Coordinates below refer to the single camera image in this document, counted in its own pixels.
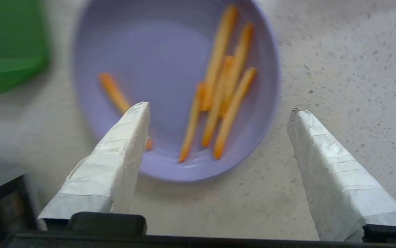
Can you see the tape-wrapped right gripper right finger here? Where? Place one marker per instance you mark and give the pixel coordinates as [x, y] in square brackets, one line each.
[335, 182]

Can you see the orange french fry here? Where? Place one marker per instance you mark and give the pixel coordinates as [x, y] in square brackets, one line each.
[234, 110]
[113, 91]
[220, 44]
[215, 113]
[242, 51]
[191, 131]

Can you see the green cutting board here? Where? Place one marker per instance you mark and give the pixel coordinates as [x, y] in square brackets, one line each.
[8, 41]

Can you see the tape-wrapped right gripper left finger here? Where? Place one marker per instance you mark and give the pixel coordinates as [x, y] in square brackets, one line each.
[108, 172]

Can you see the purple plate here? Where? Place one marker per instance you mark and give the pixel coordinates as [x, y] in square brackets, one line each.
[163, 62]

